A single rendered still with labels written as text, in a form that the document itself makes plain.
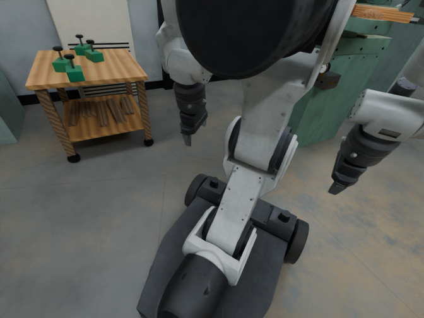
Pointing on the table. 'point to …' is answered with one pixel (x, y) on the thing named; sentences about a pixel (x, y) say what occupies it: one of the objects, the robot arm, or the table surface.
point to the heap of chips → (371, 14)
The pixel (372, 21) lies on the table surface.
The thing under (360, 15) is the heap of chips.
